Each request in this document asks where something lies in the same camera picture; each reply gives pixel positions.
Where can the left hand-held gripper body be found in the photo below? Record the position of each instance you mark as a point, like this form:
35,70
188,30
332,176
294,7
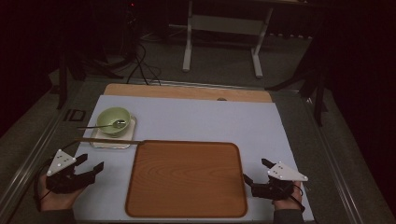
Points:
62,182

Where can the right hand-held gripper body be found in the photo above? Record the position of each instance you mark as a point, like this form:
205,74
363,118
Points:
274,189

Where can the white square plate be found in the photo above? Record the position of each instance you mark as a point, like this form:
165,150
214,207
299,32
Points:
128,137

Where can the metal spoon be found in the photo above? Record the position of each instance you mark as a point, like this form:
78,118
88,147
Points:
120,123

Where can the green bowl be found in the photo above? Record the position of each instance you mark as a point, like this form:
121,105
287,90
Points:
109,115

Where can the brown wooden tray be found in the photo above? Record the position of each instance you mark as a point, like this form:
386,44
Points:
186,180

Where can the person's left hand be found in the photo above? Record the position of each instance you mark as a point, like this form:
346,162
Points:
59,200

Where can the person's right hand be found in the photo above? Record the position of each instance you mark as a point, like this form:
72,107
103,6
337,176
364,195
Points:
288,204

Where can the black floor socket box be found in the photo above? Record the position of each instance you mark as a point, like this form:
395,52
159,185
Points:
74,115

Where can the black tripod stand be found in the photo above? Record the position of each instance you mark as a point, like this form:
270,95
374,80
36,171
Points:
62,81

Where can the white table mat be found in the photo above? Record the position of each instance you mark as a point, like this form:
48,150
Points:
193,121

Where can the black stand with angled legs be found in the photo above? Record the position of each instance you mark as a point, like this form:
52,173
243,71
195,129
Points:
319,93

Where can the dark device with red light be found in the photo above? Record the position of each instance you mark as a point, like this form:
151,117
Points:
131,28

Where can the long metal floor rail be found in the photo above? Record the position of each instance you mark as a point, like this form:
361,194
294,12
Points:
336,161
28,165

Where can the white metal table frame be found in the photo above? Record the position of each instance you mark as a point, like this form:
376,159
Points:
224,25

